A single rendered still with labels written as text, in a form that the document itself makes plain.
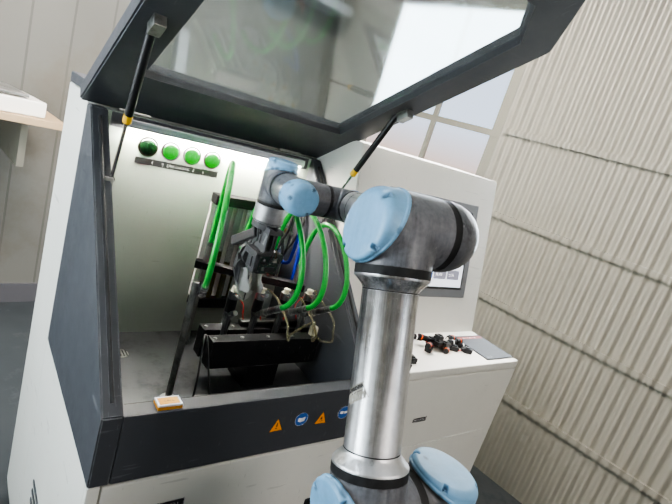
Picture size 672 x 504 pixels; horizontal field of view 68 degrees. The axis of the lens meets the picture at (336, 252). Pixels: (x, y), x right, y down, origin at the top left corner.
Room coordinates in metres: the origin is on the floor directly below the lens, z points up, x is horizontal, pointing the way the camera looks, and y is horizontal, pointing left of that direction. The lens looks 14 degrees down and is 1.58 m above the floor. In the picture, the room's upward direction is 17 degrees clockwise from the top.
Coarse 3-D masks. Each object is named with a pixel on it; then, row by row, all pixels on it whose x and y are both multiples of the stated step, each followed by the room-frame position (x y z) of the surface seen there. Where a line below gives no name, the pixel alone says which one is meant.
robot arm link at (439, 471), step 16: (432, 448) 0.74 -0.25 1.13; (416, 464) 0.67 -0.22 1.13; (432, 464) 0.69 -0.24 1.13; (448, 464) 0.71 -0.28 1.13; (416, 480) 0.65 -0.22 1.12; (432, 480) 0.65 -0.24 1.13; (448, 480) 0.66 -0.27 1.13; (464, 480) 0.68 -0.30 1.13; (432, 496) 0.64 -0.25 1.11; (448, 496) 0.64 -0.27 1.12; (464, 496) 0.64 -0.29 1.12
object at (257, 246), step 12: (264, 228) 1.12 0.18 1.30; (276, 228) 1.14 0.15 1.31; (252, 240) 1.16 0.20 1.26; (264, 240) 1.11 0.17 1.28; (276, 240) 1.14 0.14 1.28; (240, 252) 1.15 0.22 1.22; (252, 252) 1.11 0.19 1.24; (264, 252) 1.11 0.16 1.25; (276, 252) 1.12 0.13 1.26; (252, 264) 1.12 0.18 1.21; (264, 264) 1.11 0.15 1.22; (276, 264) 1.14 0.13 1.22
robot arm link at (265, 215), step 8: (256, 200) 1.15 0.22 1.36; (256, 208) 1.13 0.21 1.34; (264, 208) 1.12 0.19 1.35; (272, 208) 1.19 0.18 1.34; (256, 216) 1.13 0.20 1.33; (264, 216) 1.12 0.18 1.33; (272, 216) 1.12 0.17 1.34; (280, 216) 1.13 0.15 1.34; (264, 224) 1.12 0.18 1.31; (272, 224) 1.12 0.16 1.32; (280, 224) 1.14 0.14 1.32
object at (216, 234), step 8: (232, 160) 1.20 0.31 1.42; (232, 168) 1.14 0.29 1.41; (232, 176) 1.11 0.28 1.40; (224, 184) 1.31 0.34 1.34; (232, 184) 1.09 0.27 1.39; (224, 192) 1.33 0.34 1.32; (224, 200) 1.05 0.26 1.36; (224, 208) 1.04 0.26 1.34; (216, 216) 1.34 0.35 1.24; (224, 216) 1.03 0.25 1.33; (216, 224) 1.35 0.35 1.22; (224, 224) 1.02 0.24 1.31; (216, 232) 1.01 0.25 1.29; (216, 240) 1.00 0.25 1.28; (216, 248) 0.99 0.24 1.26; (216, 256) 0.99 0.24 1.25; (208, 264) 1.00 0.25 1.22; (208, 272) 1.00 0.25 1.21; (208, 280) 1.01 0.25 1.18
